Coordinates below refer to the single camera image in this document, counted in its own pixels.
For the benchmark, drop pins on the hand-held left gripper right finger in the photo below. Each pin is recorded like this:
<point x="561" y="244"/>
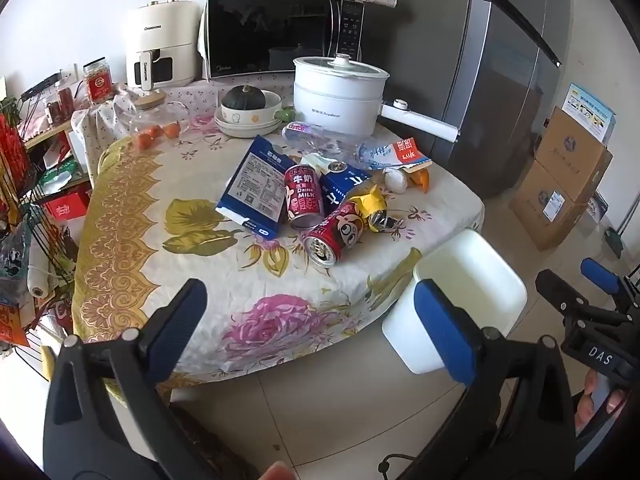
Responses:
<point x="442" y="330"/>

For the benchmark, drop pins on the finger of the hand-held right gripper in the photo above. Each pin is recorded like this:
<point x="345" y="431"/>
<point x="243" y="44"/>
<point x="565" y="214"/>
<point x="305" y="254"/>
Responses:
<point x="560" y="292"/>
<point x="600" y="272"/>

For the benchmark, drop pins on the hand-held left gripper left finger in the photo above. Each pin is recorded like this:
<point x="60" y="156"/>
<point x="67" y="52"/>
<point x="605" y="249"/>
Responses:
<point x="180" y="320"/>

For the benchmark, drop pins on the white plastic bin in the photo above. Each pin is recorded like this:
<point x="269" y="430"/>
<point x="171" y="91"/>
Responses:
<point x="470" y="272"/>

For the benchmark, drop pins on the orange peel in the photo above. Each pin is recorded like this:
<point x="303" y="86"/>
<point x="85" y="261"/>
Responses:
<point x="424" y="180"/>

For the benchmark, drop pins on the person's right hand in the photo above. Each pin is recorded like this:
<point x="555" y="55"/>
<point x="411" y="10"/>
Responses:
<point x="595" y="405"/>

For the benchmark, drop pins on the person's left hand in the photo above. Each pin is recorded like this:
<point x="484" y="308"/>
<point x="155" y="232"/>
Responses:
<point x="279" y="471"/>

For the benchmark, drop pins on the cardboard box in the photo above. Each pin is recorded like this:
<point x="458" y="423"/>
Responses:
<point x="570" y="150"/>
<point x="545" y="205"/>

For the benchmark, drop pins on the yellow snack wrapper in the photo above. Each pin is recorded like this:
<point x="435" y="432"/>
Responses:
<point x="372" y="205"/>

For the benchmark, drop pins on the red cartoon face can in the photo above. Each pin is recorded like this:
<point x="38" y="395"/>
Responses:
<point x="335" y="232"/>

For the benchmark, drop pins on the white paper roll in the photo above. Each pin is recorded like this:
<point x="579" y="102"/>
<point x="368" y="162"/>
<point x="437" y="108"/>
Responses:
<point x="39" y="272"/>

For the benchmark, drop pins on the red gift box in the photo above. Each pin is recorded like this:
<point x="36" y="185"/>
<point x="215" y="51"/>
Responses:
<point x="67" y="205"/>

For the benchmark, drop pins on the blue and white printed box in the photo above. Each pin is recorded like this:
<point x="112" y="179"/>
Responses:
<point x="587" y="110"/>

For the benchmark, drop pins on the small blue carton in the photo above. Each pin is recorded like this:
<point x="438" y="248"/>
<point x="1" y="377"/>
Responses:
<point x="345" y="185"/>

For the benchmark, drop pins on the red milk drink can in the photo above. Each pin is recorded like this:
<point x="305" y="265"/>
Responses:
<point x="302" y="195"/>

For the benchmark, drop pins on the red and white carton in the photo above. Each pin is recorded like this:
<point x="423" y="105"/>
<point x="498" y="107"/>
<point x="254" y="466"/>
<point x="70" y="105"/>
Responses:
<point x="410" y="152"/>

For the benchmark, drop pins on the small orange fruit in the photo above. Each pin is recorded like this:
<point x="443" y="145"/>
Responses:
<point x="172" y="130"/>
<point x="155" y="131"/>
<point x="143" y="141"/>

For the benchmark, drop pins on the white paper wrapper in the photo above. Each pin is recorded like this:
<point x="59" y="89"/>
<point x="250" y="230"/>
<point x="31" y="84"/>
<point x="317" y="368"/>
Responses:
<point x="320" y="162"/>

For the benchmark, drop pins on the glass jar with wooden lid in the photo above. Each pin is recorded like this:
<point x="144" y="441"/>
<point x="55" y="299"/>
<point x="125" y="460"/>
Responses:
<point x="150" y="110"/>

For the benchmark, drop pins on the grey refrigerator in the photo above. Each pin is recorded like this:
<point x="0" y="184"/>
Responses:
<point x="475" y="85"/>

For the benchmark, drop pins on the plastic bottle with purple label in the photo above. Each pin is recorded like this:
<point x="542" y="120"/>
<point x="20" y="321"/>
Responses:
<point x="305" y="132"/>

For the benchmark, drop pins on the dark green pumpkin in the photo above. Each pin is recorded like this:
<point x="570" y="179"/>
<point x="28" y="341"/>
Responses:
<point x="242" y="97"/>

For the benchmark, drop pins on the white electric cooking pot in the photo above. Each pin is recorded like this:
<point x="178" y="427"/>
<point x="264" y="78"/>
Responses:
<point x="335" y="105"/>

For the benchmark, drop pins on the jar with red label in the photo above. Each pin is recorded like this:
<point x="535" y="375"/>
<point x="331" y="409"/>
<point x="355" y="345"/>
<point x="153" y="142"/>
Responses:
<point x="97" y="82"/>

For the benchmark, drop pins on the glass pot lid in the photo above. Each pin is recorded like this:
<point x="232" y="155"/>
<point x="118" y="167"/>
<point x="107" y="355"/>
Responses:
<point x="340" y="66"/>

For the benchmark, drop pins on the cream air fryer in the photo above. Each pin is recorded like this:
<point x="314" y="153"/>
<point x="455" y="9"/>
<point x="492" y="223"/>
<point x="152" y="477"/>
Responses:
<point x="160" y="35"/>

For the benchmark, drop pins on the black microwave oven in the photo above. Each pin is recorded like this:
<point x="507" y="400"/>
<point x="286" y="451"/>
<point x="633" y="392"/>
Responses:
<point x="270" y="35"/>

